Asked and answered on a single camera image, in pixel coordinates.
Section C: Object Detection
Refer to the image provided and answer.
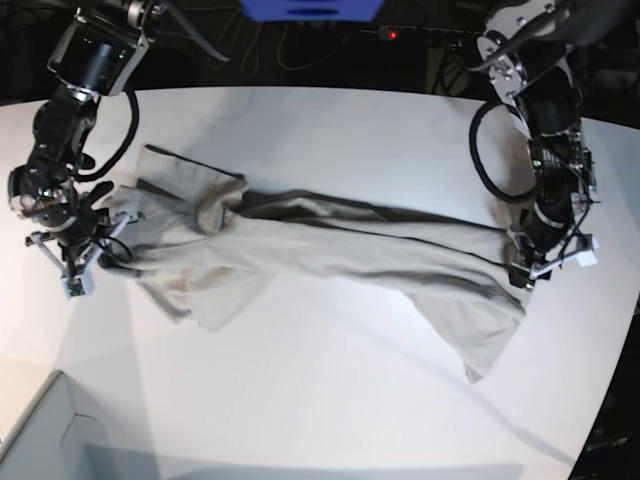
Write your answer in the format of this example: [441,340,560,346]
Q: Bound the beige t-shirt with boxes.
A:
[108,146,528,382]

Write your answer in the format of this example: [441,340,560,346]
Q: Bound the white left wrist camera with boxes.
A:
[575,249,598,268]

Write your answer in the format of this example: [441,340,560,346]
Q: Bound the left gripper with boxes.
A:
[507,224,598,290]

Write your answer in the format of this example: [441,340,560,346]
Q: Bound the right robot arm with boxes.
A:
[8,1,166,290]

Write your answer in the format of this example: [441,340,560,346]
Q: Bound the blue plastic bin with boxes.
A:
[241,0,384,22]

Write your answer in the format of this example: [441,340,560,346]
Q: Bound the white power strip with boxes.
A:
[374,25,480,48]

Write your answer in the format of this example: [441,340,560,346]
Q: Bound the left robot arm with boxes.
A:
[469,1,596,290]

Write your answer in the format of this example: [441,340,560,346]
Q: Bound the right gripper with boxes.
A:
[24,208,141,280]

